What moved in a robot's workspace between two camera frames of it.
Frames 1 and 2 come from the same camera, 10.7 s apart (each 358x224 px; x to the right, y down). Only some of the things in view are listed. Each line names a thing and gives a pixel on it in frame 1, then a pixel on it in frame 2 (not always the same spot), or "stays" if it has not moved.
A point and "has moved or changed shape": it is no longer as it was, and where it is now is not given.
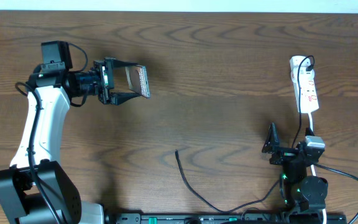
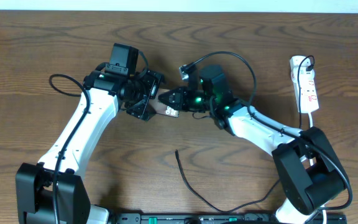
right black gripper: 272,145 → 171,93
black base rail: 226,218 stays
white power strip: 302,73 stays
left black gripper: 106,81 → 140,109
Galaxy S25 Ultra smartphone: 138,80 has moved or changed shape
